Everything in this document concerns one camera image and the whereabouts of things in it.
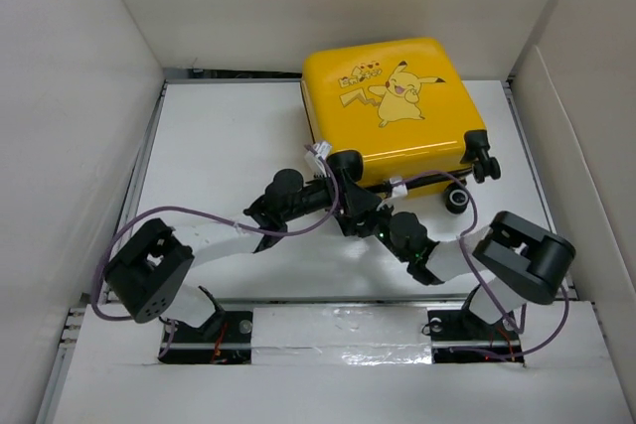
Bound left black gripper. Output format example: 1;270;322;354
281;167;380;223

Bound yellow cartoon suitcase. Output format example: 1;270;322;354
301;38;501;198

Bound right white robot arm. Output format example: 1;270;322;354
349;207;576;338

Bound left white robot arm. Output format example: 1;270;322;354
102;169;381;342

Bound white foam cover panel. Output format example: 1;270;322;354
250;305;432;366

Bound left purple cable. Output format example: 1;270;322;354
91;143;345;360

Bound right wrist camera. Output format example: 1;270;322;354
382;176;408;205

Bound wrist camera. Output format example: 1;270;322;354
304;140;332;176
382;176;408;205

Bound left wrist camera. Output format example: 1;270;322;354
304;140;332;176

